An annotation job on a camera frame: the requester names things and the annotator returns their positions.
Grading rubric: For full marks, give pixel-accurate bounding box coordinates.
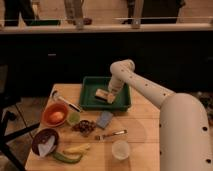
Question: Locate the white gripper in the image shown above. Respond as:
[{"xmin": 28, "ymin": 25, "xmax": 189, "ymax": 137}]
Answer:
[{"xmin": 107, "ymin": 77, "xmax": 124, "ymax": 103}]

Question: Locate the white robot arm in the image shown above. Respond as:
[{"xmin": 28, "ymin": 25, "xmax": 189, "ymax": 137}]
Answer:
[{"xmin": 108, "ymin": 59, "xmax": 213, "ymax": 171}]

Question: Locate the green plastic tray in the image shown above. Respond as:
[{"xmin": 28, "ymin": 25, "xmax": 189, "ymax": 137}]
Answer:
[{"xmin": 79, "ymin": 76, "xmax": 131, "ymax": 111}]

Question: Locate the green tray in background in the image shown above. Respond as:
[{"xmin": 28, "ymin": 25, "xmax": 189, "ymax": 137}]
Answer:
[{"xmin": 30, "ymin": 20, "xmax": 61, "ymax": 26}]

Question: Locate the blue sponge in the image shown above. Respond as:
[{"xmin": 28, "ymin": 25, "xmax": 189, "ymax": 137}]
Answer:
[{"xmin": 96, "ymin": 111, "xmax": 113, "ymax": 129}]

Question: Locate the bunch of dark grapes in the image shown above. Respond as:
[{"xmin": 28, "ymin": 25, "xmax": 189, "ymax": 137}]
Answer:
[{"xmin": 72, "ymin": 120, "xmax": 96, "ymax": 136}]

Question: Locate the green plastic cup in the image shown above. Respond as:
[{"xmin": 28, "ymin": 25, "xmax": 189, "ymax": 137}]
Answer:
[{"xmin": 67, "ymin": 112, "xmax": 80, "ymax": 126}]

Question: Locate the white translucent cup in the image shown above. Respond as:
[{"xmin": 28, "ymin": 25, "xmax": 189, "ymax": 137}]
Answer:
[{"xmin": 112, "ymin": 140, "xmax": 130, "ymax": 160}]

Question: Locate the orange fruit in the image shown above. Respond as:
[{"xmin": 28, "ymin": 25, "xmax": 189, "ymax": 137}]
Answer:
[{"xmin": 49, "ymin": 112, "xmax": 64, "ymax": 123}]

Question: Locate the orange bowl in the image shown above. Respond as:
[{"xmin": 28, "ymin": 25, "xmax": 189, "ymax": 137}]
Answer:
[{"xmin": 41, "ymin": 103, "xmax": 68, "ymax": 127}]

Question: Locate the yellow corn cob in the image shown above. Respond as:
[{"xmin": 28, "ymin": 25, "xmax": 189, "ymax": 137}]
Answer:
[{"xmin": 63, "ymin": 143, "xmax": 90, "ymax": 154}]

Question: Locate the green cucumber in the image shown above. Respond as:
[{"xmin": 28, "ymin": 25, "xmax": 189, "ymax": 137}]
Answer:
[{"xmin": 52, "ymin": 152, "xmax": 82, "ymax": 164}]

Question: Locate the dark brown bowl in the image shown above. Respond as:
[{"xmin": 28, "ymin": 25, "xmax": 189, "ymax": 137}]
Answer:
[{"xmin": 32, "ymin": 128, "xmax": 59, "ymax": 156}]

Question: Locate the white crumpled napkin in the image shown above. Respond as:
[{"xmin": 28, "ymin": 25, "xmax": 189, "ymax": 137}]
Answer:
[{"xmin": 38, "ymin": 136, "xmax": 55, "ymax": 157}]

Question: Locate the person in dark trousers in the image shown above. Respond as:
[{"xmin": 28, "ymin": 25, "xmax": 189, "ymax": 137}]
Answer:
[{"xmin": 3, "ymin": 0, "xmax": 35, "ymax": 26}]

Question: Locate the black chair frame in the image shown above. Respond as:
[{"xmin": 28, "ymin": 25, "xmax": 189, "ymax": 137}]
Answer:
[{"xmin": 0, "ymin": 64, "xmax": 41, "ymax": 171}]

